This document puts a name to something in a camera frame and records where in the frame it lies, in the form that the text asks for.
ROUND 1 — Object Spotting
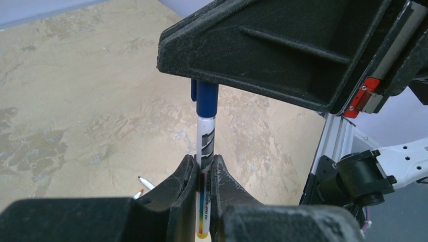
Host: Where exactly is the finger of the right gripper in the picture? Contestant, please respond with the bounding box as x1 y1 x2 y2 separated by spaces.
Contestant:
157 1 390 113

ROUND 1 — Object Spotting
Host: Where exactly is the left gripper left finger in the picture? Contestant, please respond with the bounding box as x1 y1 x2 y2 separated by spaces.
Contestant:
1 155 199 241

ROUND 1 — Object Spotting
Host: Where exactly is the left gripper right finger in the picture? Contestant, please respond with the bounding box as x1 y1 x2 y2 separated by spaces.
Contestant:
209 155 365 241

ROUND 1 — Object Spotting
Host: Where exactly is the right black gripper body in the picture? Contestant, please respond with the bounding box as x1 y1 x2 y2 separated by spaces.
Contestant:
329 1 427 117

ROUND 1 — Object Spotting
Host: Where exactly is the pen with yellow end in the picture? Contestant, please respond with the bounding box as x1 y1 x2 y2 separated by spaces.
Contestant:
195 117 216 239

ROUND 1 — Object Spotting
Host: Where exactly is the blue pen cap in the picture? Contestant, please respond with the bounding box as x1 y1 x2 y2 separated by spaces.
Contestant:
190 79 219 118

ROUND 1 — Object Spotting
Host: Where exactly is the pen with red tip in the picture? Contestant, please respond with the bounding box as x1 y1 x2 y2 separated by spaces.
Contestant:
133 189 144 200

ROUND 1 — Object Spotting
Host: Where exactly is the pen with orange tip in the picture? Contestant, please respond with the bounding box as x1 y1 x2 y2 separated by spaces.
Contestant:
138 176 155 191

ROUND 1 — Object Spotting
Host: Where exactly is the aluminium table edge rail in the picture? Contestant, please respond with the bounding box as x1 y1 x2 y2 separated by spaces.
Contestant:
299 111 357 206

